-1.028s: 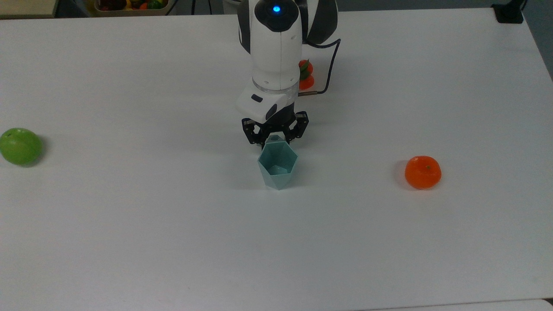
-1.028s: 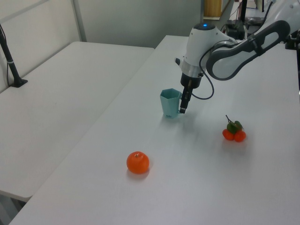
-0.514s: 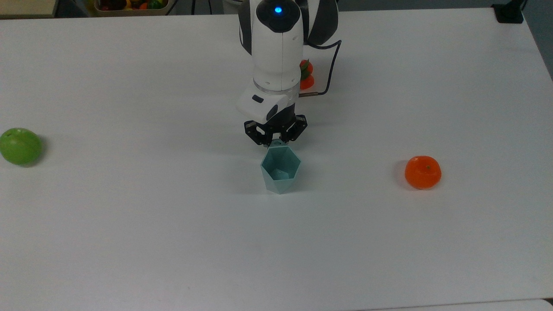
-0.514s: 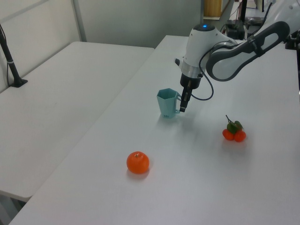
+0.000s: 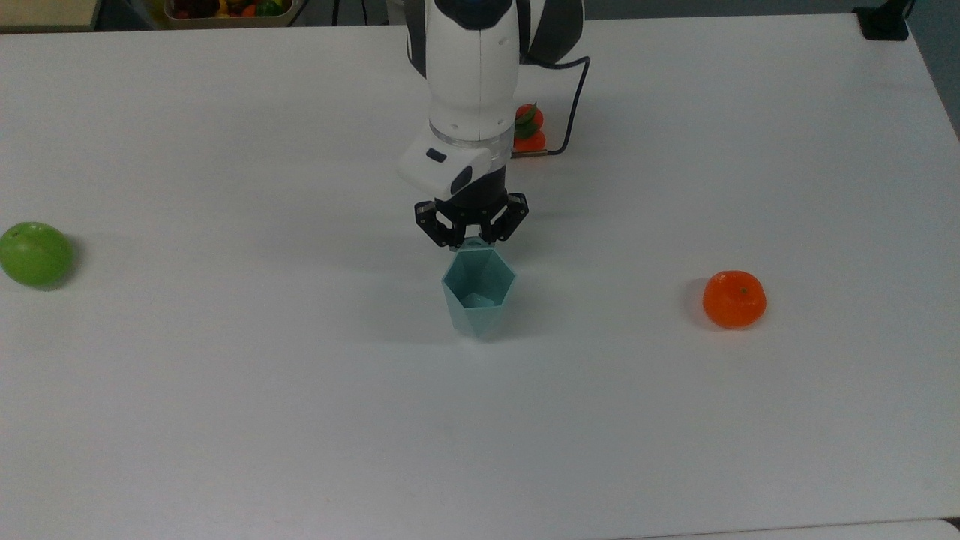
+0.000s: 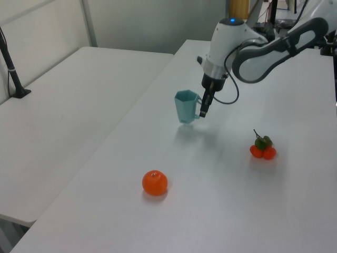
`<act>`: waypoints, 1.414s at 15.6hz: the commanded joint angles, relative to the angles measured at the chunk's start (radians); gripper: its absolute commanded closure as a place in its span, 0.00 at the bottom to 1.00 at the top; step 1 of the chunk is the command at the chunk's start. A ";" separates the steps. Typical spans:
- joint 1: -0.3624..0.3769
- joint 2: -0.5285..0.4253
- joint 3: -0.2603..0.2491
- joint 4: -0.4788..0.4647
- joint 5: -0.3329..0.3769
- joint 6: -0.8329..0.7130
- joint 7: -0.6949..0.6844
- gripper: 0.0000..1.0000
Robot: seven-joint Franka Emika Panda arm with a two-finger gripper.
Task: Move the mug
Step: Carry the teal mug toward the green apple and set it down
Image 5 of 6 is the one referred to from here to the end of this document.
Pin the green toy apple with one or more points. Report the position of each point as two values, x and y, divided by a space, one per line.
34 253

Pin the red tomato with stem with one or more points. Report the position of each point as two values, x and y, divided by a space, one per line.
529 129

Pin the black corner mount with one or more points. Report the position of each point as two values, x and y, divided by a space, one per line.
883 21

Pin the teal faceted plastic mug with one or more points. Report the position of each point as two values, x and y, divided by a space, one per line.
478 300

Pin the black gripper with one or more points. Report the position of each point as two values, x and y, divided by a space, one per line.
480 196

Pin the tray of toy fruit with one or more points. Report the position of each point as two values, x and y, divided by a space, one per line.
225 11

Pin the large orange toy mandarin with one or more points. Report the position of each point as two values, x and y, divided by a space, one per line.
733 300

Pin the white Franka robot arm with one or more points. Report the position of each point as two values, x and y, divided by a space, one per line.
472 75

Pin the beige wooden box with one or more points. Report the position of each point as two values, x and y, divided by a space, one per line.
45 13

